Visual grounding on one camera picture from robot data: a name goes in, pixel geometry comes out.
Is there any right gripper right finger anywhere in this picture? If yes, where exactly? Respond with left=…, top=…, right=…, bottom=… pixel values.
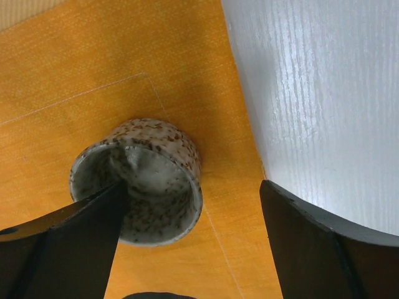
left=259, top=180, right=398, bottom=298

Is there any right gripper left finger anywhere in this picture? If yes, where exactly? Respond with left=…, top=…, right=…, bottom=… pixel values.
left=1, top=182, right=128, bottom=298

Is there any small grey metal cup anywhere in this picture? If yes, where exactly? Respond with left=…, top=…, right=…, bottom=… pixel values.
left=69, top=118, right=203, bottom=247

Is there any orange cartoon mouse placemat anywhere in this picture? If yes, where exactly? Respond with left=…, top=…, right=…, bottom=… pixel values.
left=1, top=1, right=281, bottom=298

